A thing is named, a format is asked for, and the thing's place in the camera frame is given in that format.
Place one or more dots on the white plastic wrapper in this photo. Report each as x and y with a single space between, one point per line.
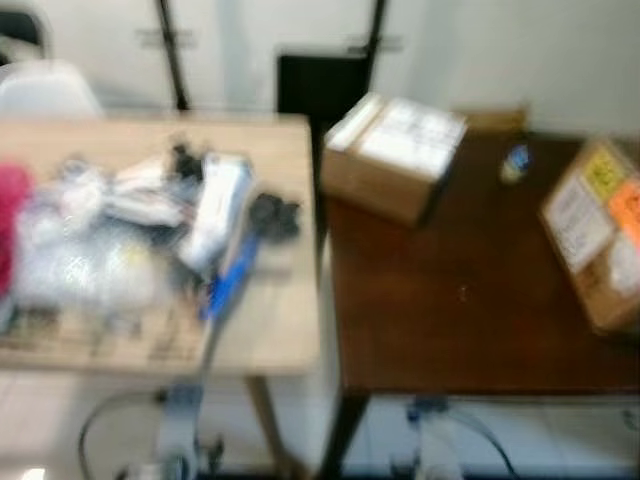
120 195

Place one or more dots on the clear bubble wrap bag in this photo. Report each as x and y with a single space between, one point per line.
90 260

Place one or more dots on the black stand pole with crossbar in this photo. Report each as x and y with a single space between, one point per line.
374 25
172 55

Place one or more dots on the black chair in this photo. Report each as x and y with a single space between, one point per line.
18 30

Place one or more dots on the black crumpled item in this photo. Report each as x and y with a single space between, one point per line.
275 215

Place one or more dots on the small blue-capped bottle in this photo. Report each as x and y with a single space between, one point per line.
514 165

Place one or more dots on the white plastic chair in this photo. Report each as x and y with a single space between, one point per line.
45 92

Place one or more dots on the white printed packet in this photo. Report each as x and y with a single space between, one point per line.
220 210

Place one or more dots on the large open cardboard box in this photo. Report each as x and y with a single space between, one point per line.
590 260

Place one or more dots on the flat cardboard tray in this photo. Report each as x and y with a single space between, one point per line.
100 340

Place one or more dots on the dark brown wooden table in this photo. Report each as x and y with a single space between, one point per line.
450 300

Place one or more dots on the light wood table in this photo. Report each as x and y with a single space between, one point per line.
280 300

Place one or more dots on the small white-labelled cardboard box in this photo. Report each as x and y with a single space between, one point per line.
385 165

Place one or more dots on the small black gadget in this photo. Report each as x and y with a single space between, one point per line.
186 165

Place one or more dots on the black flat panel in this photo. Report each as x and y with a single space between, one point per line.
310 90

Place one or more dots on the blue strip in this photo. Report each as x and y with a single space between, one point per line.
232 280

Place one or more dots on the pink plastic bag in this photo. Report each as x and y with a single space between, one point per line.
12 225

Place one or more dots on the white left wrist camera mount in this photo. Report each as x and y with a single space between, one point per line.
180 420

